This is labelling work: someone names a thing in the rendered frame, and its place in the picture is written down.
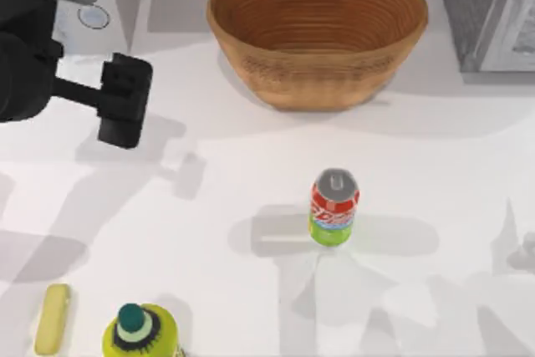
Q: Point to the yellow bread stick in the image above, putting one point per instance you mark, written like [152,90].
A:
[52,319]

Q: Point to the brown woven basket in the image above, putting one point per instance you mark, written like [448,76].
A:
[317,35]

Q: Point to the green bottle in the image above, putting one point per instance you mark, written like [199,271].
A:
[142,332]

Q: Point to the red and green can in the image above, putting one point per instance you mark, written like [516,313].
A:
[334,210]

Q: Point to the grey cabinet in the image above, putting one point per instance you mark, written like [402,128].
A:
[485,10]

